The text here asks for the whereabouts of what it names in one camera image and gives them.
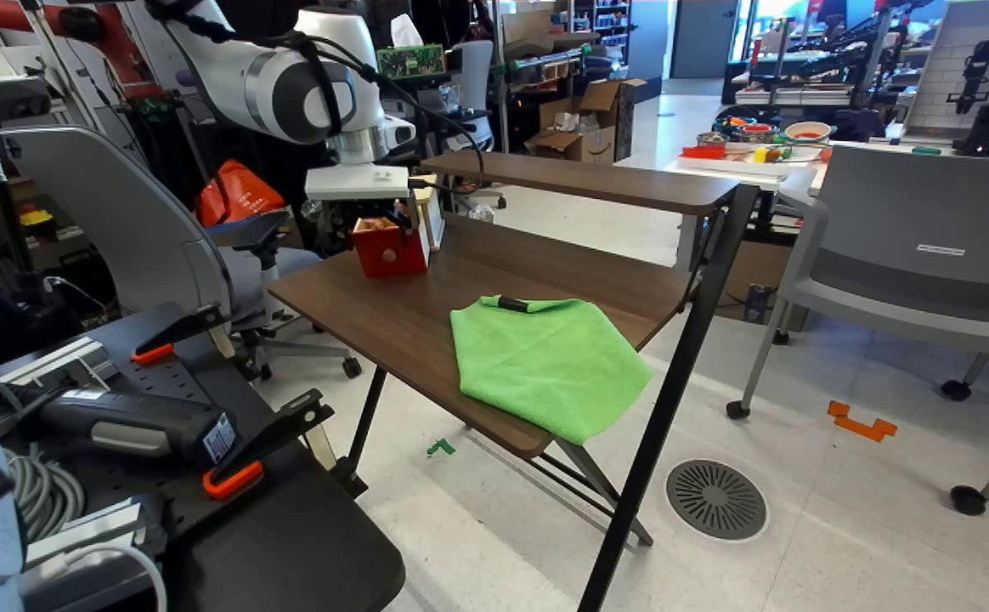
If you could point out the open cardboard box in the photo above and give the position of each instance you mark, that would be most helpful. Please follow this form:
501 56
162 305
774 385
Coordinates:
579 124

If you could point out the black clamp with orange grip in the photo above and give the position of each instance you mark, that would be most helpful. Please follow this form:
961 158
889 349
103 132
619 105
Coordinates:
170 338
267 443

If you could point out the black marker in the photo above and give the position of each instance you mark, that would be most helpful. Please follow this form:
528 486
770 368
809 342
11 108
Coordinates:
510 305

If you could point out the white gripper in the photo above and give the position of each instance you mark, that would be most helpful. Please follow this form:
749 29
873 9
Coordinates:
357 182

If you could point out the brown raised desk shelf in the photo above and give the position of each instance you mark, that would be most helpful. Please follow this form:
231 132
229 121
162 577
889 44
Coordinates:
583 177

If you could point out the green cloth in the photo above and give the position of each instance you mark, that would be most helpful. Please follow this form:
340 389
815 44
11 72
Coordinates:
547 362

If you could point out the round floor drain grate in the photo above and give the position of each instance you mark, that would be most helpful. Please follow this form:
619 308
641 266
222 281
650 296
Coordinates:
715 503

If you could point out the brown desk with black frame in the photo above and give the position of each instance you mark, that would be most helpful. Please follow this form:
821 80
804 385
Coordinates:
402 317

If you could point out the black mounting platform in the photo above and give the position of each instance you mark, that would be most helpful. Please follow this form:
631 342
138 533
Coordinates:
289 545

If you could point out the pale bowl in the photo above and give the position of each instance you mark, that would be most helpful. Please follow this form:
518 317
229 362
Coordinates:
809 132

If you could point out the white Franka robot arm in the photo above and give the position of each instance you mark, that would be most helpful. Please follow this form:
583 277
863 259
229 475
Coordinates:
276 88

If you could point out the grey office chair on casters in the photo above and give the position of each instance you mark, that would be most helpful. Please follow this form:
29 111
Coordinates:
121 223

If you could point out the red drawer with round knob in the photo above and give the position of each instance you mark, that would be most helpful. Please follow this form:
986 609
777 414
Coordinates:
390 257

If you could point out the green box on shelf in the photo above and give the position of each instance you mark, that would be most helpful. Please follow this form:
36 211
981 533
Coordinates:
417 62

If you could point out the orange toy block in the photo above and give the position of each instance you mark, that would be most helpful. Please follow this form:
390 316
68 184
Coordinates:
705 149

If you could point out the orange bag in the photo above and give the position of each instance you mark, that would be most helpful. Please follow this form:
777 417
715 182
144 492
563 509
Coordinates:
238 193

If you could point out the grey wide chair on wheels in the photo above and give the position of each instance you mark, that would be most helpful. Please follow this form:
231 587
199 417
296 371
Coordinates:
922 242

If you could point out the black and grey power unit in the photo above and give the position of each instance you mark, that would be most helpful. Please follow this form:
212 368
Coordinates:
138 428

